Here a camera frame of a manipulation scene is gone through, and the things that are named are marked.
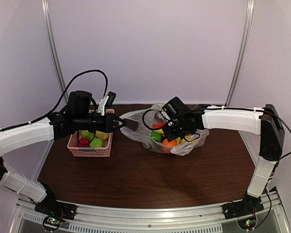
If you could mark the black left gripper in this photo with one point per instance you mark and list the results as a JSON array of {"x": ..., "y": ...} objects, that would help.
[{"x": 107, "y": 125}]

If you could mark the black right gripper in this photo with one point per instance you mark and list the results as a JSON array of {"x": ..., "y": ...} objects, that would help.
[{"x": 169, "y": 135}]

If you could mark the clear plastic bag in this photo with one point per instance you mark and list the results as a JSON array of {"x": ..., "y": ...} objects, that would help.
[{"x": 142, "y": 135}]

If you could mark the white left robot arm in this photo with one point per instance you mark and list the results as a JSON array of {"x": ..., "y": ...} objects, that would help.
[{"x": 51, "y": 127}]

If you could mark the pale yellow bumpy fruit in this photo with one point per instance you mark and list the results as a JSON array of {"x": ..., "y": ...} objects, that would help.
[{"x": 102, "y": 135}]

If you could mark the red orange mango fruit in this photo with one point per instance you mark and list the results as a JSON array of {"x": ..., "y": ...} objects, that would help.
[{"x": 158, "y": 125}]

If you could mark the green bumpy fruit front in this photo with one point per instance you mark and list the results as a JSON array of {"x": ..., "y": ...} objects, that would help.
[{"x": 97, "y": 143}]

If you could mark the green bumpy fruit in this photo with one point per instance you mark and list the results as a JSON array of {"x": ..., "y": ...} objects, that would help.
[
  {"x": 86, "y": 134},
  {"x": 97, "y": 143}
]

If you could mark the red bumpy fruit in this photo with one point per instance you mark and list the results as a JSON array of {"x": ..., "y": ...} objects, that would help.
[{"x": 83, "y": 143}]

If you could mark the pink perforated plastic basket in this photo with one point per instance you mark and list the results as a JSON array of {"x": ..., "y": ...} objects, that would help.
[{"x": 89, "y": 152}]

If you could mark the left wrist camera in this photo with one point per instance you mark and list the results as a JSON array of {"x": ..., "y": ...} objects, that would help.
[{"x": 106, "y": 102}]

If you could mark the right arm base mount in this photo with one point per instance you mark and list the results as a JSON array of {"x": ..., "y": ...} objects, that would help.
[{"x": 244, "y": 212}]

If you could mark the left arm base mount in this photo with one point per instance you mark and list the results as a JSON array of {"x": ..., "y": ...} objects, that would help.
[{"x": 57, "y": 215}]

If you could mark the aluminium corner post right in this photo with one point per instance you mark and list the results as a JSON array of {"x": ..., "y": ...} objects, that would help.
[{"x": 248, "y": 20}]

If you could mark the aluminium corner post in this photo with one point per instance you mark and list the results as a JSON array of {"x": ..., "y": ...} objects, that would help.
[
  {"x": 52, "y": 45},
  {"x": 248, "y": 20}
]

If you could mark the aluminium corner post left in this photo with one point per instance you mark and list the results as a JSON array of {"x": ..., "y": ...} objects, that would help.
[{"x": 52, "y": 45}]

